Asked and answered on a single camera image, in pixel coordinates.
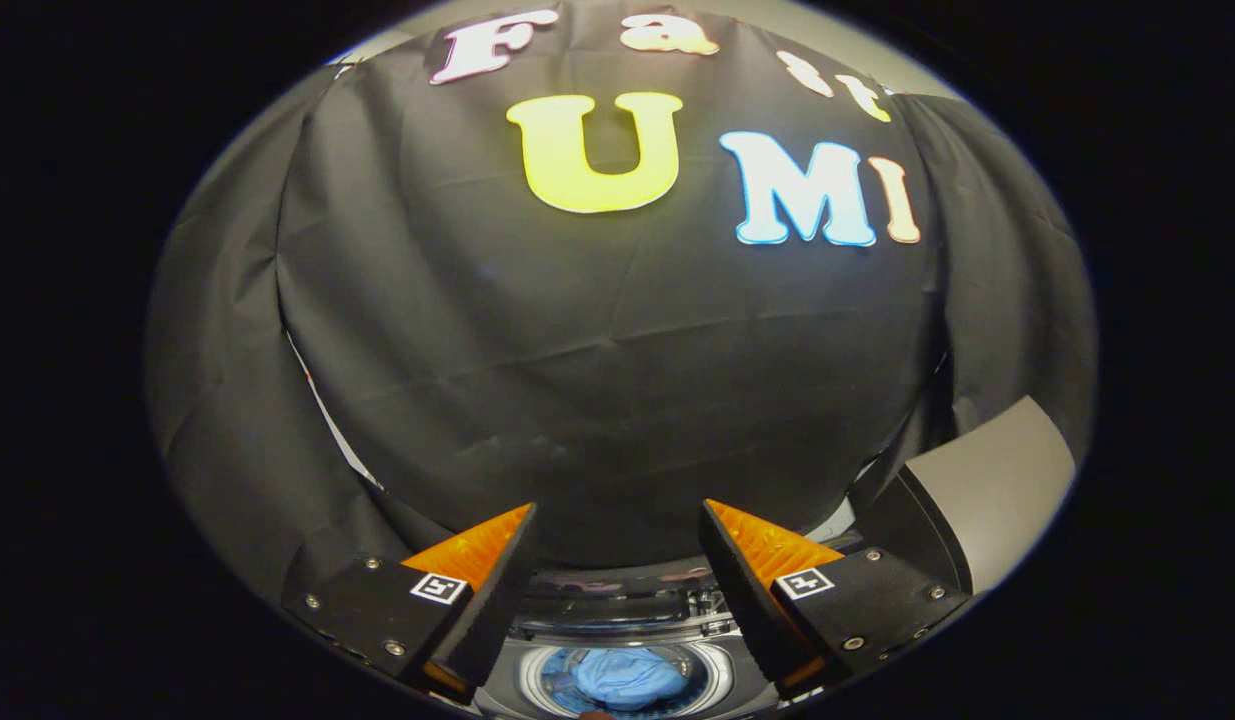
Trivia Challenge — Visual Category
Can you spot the black backdrop cloth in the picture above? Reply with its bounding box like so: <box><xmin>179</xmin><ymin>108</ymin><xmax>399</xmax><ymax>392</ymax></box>
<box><xmin>145</xmin><ymin>0</ymin><xmax>1098</xmax><ymax>601</ymax></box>

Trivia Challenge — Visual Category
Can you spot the beige cabinet with black top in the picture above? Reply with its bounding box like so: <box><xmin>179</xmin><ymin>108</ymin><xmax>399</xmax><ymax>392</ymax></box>
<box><xmin>847</xmin><ymin>395</ymin><xmax>1078</xmax><ymax>601</ymax></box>

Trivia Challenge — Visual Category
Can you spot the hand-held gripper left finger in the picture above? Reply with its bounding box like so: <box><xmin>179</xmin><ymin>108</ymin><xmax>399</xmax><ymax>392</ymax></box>
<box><xmin>282</xmin><ymin>502</ymin><xmax>538</xmax><ymax>701</ymax></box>

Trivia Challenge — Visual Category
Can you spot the light blue shirt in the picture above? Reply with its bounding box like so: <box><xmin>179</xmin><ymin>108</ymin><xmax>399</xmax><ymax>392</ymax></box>
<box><xmin>542</xmin><ymin>647</ymin><xmax>703</xmax><ymax>713</ymax></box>

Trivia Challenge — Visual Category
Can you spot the grey washing machine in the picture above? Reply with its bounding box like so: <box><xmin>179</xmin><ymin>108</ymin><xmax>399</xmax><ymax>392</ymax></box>
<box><xmin>472</xmin><ymin>590</ymin><xmax>783</xmax><ymax>720</ymax></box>

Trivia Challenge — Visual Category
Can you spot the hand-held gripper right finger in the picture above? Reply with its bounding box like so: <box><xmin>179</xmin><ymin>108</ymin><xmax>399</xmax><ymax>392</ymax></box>
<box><xmin>697</xmin><ymin>498</ymin><xmax>973</xmax><ymax>701</ymax></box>

